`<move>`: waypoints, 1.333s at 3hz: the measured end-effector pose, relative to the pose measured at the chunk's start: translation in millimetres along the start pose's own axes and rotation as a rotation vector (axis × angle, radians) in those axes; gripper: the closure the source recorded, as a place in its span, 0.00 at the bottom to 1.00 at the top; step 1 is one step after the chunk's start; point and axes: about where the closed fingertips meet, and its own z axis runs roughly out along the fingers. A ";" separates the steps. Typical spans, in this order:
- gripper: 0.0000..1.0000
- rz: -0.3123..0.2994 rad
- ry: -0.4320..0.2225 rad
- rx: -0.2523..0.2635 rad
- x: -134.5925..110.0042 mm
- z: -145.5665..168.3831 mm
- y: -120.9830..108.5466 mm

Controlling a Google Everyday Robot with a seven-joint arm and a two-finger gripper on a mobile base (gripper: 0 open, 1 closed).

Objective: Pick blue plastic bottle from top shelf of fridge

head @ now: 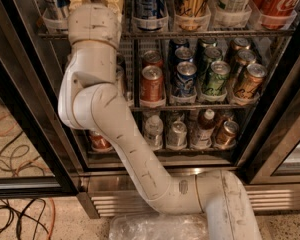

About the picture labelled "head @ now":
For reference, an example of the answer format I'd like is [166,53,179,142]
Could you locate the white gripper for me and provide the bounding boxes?
[68,0,124,48]

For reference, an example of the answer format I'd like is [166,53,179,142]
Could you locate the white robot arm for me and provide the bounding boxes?
[58,0,262,240]

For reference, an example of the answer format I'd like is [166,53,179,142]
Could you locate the bottom small water bottle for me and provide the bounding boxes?
[144,115,163,150]

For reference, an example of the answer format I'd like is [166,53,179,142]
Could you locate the bottom brown drink bottle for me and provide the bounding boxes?
[190,109,216,150]

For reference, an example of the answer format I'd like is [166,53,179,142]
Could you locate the red cola bottle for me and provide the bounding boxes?
[252,0,299,30]

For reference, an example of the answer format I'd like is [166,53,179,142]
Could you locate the blue tall can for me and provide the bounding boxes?
[134,0,166,31]

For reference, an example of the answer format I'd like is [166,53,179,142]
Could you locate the rear orange soda can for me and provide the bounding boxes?
[142,50,164,68]

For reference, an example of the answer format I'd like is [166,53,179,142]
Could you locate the orange soda can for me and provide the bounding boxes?
[141,65,163,102]
[142,50,164,68]

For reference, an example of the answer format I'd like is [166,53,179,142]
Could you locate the rear blue soda can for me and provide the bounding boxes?
[169,38,190,50]

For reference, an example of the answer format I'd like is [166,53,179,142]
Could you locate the blue soda can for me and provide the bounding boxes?
[174,46,194,65]
[172,61,197,97]
[169,38,190,50]

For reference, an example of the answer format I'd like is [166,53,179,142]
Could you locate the gold tall can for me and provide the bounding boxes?
[174,0,208,31]

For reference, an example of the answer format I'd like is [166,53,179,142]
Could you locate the middle blue soda can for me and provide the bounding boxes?
[174,46,194,65]

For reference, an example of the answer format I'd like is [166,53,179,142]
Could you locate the front orange soda can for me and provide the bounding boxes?
[141,65,163,102]

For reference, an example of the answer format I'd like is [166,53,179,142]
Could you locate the rear green soda can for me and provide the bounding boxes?
[197,37,218,49]

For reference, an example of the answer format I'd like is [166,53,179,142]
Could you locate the green soda can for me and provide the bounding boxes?
[200,46,223,68]
[202,61,230,96]
[197,37,218,49]

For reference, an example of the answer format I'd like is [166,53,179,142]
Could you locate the front blue soda can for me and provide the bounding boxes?
[172,61,197,97]

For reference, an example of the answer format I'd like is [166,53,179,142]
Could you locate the middle green soda can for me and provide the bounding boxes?
[200,46,223,68]

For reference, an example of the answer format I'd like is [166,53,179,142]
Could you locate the bottom front red can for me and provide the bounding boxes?
[89,131,112,152]

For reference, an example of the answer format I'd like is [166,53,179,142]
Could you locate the front green soda can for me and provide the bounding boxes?
[202,61,230,96]

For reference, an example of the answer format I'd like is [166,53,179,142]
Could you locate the rear gold soda can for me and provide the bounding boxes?
[227,37,251,55]

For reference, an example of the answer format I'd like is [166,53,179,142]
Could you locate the gold soda can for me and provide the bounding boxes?
[227,37,251,55]
[230,49,257,72]
[233,63,267,99]

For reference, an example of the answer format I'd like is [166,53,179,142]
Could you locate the middle gold soda can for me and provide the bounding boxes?
[230,49,257,72]

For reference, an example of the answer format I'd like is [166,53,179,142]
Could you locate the bottom silver can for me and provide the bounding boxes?
[167,121,187,150]

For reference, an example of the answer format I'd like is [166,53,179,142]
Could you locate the front gold soda can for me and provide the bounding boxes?
[233,63,267,99]

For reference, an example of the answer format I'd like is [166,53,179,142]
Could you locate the bottom bronze can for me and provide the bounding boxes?
[215,120,239,148]

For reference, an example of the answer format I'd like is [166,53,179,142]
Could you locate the clear plastic bag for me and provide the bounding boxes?
[109,212,209,240]

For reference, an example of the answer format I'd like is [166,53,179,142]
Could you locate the orange floor cable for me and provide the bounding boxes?
[0,105,57,240]

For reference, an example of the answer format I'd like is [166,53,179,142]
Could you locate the black floor cables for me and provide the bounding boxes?
[0,130,50,240]

